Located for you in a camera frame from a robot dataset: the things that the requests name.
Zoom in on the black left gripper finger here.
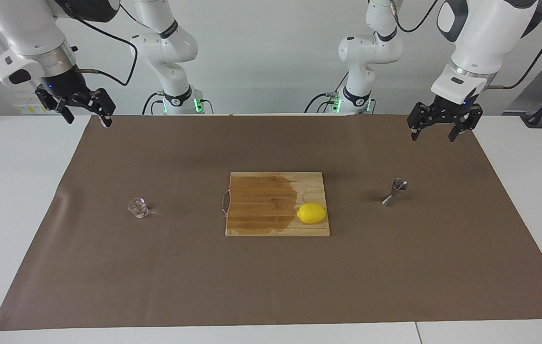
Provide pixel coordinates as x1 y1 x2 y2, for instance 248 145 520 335
407 101 438 141
448 104 484 142

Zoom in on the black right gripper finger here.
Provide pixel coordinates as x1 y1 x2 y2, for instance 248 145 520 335
35 85 74 124
73 87 117 128

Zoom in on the steel double jigger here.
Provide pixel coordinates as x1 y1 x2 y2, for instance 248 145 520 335
382 178 409 207

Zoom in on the small clear glass cup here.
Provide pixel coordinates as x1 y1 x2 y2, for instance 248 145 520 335
127 196 150 219

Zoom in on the yellow lemon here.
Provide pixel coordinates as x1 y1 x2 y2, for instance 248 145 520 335
297 203 328 225

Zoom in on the brown table mat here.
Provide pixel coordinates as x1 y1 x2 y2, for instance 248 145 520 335
0 115 542 331

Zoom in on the wooden cutting board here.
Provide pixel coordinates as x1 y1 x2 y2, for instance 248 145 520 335
222 172 331 237

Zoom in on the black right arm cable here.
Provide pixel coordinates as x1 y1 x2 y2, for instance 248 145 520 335
53 5 138 87

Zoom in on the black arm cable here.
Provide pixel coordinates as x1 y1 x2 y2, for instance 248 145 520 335
53 5 138 87
389 0 542 90

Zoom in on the black base cable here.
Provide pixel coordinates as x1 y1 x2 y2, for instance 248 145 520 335
142 92 164 115
304 72 349 114

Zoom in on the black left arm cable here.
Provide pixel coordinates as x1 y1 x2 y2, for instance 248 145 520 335
389 0 542 90

